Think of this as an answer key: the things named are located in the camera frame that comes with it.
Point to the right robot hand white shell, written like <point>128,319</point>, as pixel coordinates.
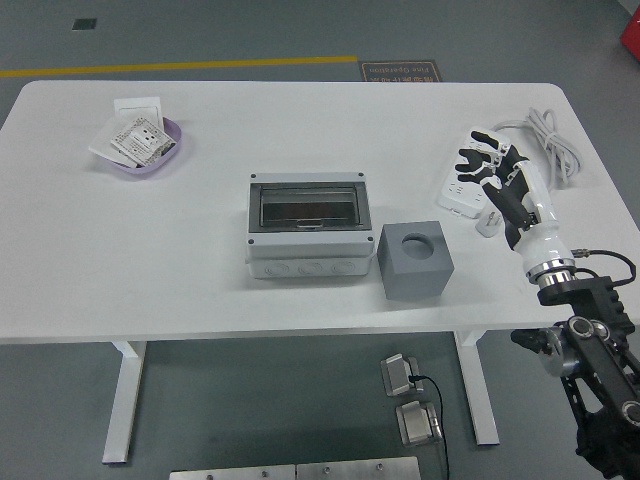
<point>537,215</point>

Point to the orange cylinder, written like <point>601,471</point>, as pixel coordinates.
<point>310,211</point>

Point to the grey electrical box hinged lid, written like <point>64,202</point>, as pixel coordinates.
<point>310,250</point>

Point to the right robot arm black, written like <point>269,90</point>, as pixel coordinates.
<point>600,360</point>

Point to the grey cube with round hole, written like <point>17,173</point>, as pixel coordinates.
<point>415,280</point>

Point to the white power strip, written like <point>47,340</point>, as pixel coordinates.
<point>452,192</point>

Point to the dark floor sign orange text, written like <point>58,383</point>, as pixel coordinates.
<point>400,71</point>

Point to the red object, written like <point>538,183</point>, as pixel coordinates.
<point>631,35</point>

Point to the silver foot pedal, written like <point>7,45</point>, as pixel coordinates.
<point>417,425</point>
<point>397,375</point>

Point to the purple plastic tray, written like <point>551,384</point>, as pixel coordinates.
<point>150,169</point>

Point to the printed white socket panel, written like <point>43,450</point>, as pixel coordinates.
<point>140,137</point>

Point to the plain white cover plate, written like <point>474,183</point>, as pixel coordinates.
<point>102,142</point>

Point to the black floor hatch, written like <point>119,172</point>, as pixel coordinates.
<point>84,23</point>

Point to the grey metal base plate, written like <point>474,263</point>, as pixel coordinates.
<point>232,473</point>
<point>357,469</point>

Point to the blank white switch plate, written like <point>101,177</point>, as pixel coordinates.
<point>137,107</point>

